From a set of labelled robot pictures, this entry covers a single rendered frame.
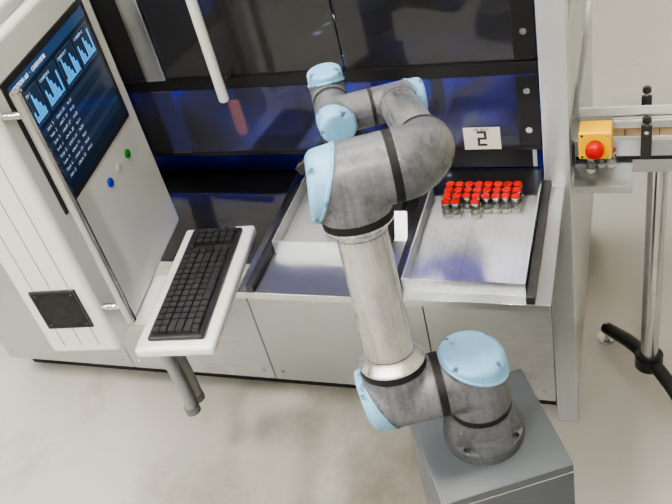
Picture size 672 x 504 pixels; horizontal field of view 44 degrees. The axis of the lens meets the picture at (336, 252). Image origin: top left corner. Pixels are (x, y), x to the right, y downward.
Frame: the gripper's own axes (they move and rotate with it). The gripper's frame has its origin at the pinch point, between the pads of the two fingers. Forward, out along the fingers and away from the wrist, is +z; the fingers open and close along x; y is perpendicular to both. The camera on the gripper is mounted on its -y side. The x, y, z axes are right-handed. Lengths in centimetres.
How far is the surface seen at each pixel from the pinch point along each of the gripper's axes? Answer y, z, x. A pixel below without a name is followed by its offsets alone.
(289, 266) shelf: -12.7, 8.8, -11.6
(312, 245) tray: -7.9, 6.3, -6.9
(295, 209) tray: -17.7, 7.8, 8.5
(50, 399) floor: -137, 97, 8
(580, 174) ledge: 50, 9, 24
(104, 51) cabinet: -56, -37, 11
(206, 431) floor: -70, 97, 1
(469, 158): 23.6, 5.8, 27.1
